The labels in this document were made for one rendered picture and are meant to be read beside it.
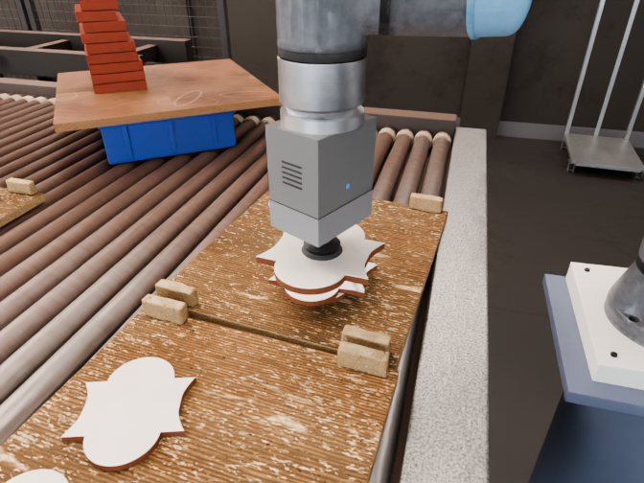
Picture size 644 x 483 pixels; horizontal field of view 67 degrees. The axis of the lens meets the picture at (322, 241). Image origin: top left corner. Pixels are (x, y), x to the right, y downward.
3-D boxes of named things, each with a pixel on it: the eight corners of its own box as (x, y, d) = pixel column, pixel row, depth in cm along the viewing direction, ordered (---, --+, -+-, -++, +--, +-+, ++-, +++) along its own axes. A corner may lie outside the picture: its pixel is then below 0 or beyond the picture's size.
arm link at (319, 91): (258, 56, 40) (321, 42, 46) (262, 110, 43) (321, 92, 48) (327, 69, 36) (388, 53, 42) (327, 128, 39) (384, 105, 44)
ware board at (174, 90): (230, 64, 156) (229, 58, 155) (283, 104, 117) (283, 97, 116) (59, 80, 139) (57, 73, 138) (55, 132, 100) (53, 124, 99)
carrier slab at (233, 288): (447, 218, 90) (448, 210, 89) (395, 375, 57) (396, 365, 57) (276, 189, 101) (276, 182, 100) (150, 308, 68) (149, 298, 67)
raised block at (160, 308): (191, 317, 64) (187, 301, 62) (182, 326, 62) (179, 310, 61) (151, 308, 66) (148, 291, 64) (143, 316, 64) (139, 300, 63)
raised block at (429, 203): (442, 210, 90) (444, 196, 88) (440, 214, 88) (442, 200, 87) (410, 204, 91) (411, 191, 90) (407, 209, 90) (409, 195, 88)
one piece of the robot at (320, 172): (307, 60, 48) (309, 206, 57) (239, 77, 43) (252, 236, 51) (389, 76, 43) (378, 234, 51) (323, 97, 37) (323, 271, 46)
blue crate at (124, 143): (211, 113, 145) (207, 79, 140) (239, 147, 121) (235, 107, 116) (100, 126, 135) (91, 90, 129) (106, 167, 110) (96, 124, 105)
